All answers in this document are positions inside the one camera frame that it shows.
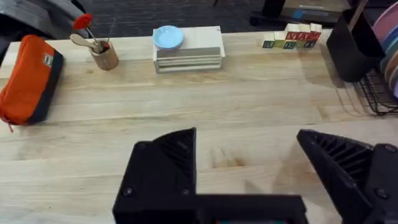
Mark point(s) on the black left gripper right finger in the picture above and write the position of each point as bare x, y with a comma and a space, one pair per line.
351, 174

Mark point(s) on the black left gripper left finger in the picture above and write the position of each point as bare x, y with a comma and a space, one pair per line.
161, 174

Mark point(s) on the pale wooden spoon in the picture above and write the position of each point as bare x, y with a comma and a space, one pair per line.
81, 40

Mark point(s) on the lilac plate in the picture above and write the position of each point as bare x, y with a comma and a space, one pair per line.
395, 84

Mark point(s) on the brown plate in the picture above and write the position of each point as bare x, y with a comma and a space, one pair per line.
392, 67

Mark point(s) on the black cutlery holder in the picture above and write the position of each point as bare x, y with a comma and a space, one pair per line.
351, 53

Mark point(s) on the white flat box stack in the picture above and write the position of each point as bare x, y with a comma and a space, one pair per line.
199, 56

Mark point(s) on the brown wooden utensil cup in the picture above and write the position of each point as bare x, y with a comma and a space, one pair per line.
105, 57

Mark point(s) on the green plate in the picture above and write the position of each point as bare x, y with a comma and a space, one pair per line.
392, 51

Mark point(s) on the light blue small plate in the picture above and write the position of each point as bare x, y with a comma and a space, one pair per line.
168, 37

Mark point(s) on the heap of letter toy blocks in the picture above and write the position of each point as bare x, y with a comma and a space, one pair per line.
292, 39

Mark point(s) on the thin metal stick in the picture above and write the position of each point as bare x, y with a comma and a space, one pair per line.
111, 29

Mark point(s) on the orange and black zip bag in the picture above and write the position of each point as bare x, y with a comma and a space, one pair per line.
26, 81

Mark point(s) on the black stand base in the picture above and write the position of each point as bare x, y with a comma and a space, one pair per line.
298, 12

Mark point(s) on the red-headed utensil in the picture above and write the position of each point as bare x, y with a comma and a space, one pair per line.
82, 21

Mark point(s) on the grey padded chair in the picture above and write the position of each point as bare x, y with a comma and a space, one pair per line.
40, 15

